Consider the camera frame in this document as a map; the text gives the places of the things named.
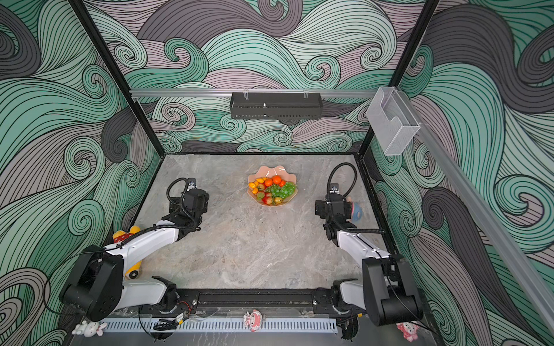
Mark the pink plush toy right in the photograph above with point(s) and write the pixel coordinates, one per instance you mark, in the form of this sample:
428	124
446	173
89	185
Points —
409	330

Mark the boy plush doll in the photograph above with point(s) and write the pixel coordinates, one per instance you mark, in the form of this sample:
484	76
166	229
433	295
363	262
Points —
356	210

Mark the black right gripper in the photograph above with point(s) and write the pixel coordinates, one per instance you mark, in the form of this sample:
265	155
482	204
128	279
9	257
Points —
321	207

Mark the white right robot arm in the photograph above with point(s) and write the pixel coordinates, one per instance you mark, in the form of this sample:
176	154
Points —
387	291

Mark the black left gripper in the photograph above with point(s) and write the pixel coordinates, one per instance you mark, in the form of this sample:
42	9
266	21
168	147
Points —
175	205

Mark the black corner frame post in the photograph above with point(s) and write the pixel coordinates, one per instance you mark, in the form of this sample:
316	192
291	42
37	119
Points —
414	41
95	36

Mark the aluminium rail right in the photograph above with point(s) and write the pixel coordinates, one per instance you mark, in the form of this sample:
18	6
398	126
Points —
525	273

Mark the aluminium rail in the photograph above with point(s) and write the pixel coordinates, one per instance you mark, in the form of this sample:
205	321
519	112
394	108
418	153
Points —
199	92
525	273

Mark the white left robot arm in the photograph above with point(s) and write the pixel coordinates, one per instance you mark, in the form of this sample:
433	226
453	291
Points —
96	286

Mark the white bunny toy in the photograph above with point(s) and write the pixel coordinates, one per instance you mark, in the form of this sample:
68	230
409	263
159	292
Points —
90	329

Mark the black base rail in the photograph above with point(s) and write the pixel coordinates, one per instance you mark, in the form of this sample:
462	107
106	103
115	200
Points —
312	300

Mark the black corner frame post left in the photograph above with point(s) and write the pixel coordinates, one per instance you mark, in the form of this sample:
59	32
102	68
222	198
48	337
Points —
95	36

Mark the clear plastic wall box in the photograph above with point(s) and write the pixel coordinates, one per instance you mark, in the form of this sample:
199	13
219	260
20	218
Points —
393	119

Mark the pink pig figurine centre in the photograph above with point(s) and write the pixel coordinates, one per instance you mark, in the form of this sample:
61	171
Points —
253	320

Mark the black wall shelf tray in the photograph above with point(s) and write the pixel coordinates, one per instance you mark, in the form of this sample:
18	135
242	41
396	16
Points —
278	106

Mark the green grape bunch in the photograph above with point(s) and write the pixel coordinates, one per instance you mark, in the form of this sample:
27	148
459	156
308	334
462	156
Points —
283	192

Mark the pink scalloped fruit bowl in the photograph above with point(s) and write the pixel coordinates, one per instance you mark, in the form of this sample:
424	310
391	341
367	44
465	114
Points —
269	172

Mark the aluminium rail back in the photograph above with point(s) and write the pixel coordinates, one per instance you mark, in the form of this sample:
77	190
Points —
199	92

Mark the black corner frame post right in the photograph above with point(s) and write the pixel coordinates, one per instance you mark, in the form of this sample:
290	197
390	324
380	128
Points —
414	41

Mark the white cable duct strip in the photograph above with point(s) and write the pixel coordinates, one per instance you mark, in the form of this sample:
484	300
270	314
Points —
226	325

